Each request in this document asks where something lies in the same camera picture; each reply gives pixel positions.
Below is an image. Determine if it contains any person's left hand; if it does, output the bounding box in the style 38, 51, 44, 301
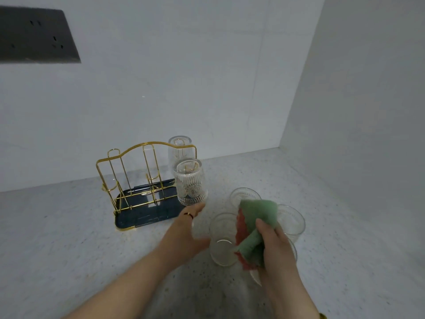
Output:
164, 203, 211, 263

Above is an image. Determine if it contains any green and red cleaning cloth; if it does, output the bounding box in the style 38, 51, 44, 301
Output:
233, 199, 279, 271

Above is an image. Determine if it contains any person's right hand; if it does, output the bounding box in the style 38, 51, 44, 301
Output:
256, 218, 300, 297

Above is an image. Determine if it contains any person's right forearm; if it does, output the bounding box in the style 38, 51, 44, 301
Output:
266, 282, 320, 319

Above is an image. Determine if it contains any smooth clear drinking glass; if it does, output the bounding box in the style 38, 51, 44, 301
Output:
167, 136, 194, 170

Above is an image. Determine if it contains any ribbed clear drinking glass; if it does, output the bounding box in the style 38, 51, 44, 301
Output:
173, 158, 209, 206

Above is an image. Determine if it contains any dark blue drip tray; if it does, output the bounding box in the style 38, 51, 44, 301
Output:
114, 184, 187, 232

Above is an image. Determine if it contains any clear glass tumbler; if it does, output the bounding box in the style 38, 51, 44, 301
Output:
248, 236, 299, 287
275, 204, 306, 243
209, 212, 242, 267
229, 187, 263, 214

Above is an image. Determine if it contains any gold wire cup rack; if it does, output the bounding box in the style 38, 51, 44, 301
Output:
96, 141, 198, 212

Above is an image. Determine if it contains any person's left forearm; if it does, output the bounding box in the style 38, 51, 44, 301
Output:
62, 243, 187, 319

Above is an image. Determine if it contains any black wall socket panel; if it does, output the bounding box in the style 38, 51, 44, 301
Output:
0, 5, 82, 65

